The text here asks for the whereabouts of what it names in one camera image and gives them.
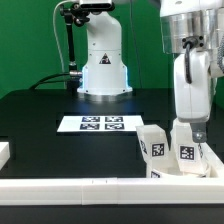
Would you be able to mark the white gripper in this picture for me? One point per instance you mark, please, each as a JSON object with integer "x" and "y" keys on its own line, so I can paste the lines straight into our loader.
{"x": 193, "y": 101}

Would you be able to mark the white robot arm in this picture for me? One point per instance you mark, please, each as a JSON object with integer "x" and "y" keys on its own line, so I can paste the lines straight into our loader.
{"x": 193, "y": 31}

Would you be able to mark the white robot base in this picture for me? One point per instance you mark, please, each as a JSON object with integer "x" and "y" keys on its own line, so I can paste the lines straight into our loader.
{"x": 104, "y": 74}

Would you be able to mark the white sheet with tags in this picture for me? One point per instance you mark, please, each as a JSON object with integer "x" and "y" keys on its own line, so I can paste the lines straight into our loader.
{"x": 127, "y": 123}

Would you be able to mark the white front wall barrier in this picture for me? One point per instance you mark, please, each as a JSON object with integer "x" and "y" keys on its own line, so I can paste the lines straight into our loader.
{"x": 111, "y": 191}

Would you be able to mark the camera on mount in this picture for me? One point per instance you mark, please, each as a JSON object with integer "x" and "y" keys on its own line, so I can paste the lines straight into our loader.
{"x": 96, "y": 5}

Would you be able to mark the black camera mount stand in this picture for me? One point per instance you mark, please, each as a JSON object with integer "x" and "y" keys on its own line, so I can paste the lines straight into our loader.
{"x": 73, "y": 16}

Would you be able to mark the white left wall barrier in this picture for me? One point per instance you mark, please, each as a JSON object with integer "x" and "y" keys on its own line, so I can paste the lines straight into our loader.
{"x": 4, "y": 153}

